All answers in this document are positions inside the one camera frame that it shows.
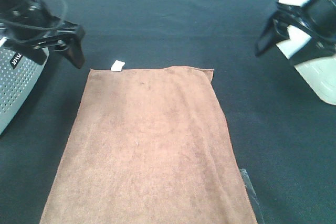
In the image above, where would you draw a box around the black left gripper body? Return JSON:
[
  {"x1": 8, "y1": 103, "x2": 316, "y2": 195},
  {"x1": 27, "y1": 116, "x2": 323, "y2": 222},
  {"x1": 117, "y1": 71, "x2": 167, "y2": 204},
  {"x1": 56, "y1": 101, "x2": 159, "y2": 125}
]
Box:
[{"x1": 1, "y1": 0, "x2": 71, "y2": 65}]

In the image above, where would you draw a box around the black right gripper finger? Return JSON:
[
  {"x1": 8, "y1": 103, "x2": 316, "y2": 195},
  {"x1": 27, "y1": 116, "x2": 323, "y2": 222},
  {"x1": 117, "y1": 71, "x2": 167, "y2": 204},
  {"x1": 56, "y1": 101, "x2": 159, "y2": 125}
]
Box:
[{"x1": 255, "y1": 10, "x2": 290, "y2": 57}]

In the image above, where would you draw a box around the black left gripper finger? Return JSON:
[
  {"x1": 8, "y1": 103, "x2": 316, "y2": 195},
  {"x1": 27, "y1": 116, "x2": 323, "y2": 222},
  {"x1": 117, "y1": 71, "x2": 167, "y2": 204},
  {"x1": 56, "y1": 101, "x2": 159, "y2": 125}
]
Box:
[{"x1": 54, "y1": 23, "x2": 85, "y2": 69}]

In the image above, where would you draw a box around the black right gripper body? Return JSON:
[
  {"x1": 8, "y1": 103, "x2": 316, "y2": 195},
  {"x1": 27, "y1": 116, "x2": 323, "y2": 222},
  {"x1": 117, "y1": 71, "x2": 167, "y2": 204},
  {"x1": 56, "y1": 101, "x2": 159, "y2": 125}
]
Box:
[{"x1": 277, "y1": 0, "x2": 335, "y2": 66}]

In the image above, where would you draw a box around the brown microfibre towel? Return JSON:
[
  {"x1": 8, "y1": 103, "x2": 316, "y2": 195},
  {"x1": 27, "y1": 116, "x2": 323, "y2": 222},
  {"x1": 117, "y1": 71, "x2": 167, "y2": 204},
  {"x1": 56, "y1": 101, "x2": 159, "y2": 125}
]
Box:
[{"x1": 40, "y1": 66, "x2": 256, "y2": 223}]

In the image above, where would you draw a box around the grey perforated laundry basket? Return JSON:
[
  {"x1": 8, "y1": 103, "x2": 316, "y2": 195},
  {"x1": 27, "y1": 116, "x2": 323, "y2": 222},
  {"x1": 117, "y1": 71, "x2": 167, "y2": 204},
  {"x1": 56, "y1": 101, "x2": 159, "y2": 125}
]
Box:
[{"x1": 0, "y1": 37, "x2": 45, "y2": 132}]

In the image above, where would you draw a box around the white plastic storage bin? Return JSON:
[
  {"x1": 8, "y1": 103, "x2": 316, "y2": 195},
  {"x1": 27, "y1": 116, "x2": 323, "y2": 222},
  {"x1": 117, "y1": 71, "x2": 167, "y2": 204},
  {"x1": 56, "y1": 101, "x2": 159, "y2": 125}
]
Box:
[{"x1": 275, "y1": 0, "x2": 336, "y2": 106}]

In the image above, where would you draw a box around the black cloth table cover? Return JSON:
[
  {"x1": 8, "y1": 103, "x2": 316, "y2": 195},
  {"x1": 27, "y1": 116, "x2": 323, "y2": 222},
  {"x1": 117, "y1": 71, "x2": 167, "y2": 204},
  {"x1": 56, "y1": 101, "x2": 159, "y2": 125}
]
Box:
[{"x1": 1, "y1": 0, "x2": 335, "y2": 223}]

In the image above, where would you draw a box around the clear adhesive tape strip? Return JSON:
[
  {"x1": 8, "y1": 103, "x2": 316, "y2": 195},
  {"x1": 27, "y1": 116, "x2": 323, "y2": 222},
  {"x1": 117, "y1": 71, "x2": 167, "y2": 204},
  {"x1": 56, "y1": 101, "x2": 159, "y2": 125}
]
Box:
[{"x1": 239, "y1": 169, "x2": 265, "y2": 224}]

